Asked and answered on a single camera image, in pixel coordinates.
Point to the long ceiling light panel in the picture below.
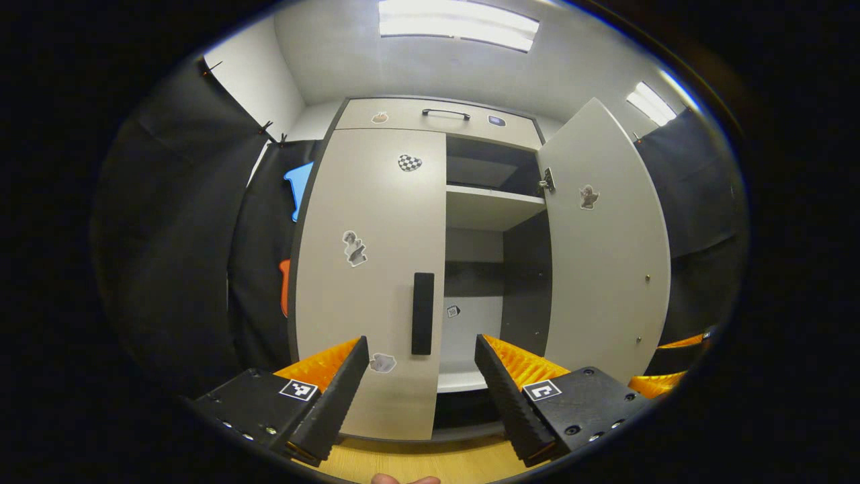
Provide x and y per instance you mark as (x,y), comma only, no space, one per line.
(457,23)

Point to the beige double-door shoe cabinet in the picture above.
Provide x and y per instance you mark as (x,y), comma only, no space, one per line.
(527,282)

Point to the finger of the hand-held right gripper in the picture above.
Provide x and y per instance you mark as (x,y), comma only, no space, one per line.
(682,341)
(655,384)

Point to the small ceiling light panel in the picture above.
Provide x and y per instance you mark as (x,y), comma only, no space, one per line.
(650,104)

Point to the white cabinet shelf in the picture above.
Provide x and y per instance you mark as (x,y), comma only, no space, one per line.
(460,382)
(490,208)

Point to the metal door hinge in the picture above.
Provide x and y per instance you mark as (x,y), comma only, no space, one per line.
(547,180)

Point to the beige cabinet drawer front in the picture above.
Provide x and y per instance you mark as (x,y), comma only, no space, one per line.
(443,129)

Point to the beige shoe cabinet door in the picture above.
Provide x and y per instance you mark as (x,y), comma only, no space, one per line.
(376,302)
(605,282)

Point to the black backdrop cloth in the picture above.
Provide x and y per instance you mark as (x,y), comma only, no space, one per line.
(181,269)

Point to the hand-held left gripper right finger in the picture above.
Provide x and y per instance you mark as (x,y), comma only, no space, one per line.
(507,403)

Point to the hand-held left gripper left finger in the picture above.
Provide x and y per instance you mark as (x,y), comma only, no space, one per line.
(342,396)

